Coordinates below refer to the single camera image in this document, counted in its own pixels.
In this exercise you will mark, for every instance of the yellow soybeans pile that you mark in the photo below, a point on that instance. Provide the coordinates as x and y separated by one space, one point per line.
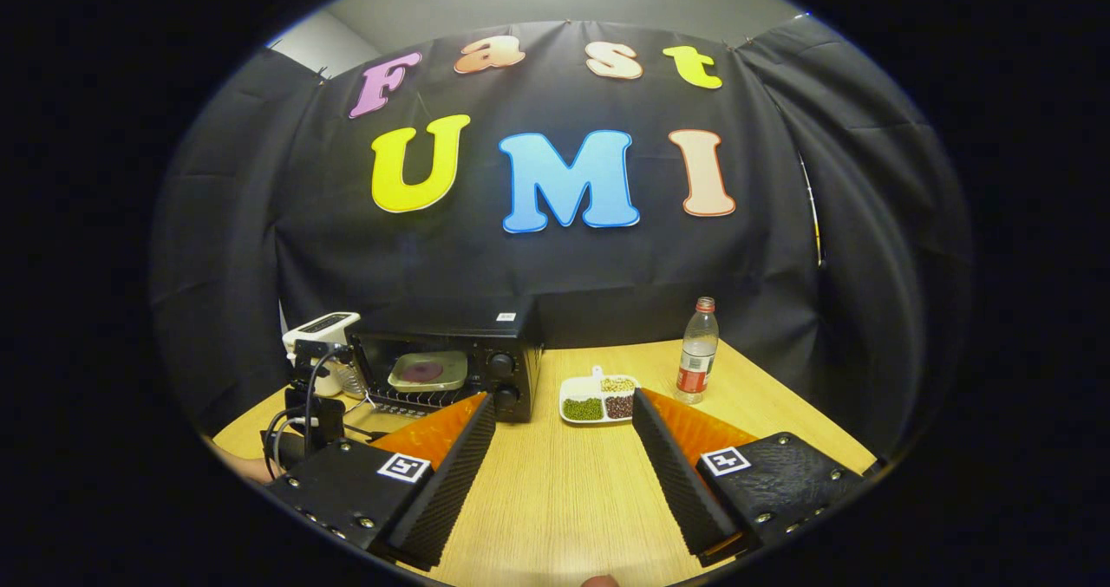
617 385

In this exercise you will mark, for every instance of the green mung beans pile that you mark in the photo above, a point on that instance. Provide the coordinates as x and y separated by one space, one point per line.
583 409

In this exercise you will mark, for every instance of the dark red beans pile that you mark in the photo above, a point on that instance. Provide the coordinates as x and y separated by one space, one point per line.
619 407

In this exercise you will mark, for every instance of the white toaster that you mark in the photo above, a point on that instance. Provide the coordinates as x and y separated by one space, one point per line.
321 325

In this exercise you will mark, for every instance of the black electric oven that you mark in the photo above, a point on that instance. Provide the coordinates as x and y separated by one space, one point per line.
516 344

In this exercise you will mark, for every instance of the cream rectangular food tray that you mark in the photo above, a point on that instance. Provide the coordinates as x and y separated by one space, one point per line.
447 379

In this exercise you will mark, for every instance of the clear plastic water bottle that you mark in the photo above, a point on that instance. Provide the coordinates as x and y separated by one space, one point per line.
694 370

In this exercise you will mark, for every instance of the white divided plate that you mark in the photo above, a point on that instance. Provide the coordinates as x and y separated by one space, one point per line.
577 389

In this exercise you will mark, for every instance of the clear glass cup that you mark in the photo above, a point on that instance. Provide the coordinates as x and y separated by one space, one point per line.
353 381

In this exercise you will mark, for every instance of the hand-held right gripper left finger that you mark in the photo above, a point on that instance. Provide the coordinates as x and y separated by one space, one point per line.
442 492

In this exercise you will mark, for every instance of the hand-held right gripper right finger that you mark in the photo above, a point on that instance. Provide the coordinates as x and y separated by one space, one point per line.
685 483

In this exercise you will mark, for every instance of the pink ham slice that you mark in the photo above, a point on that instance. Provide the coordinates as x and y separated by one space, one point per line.
422 372

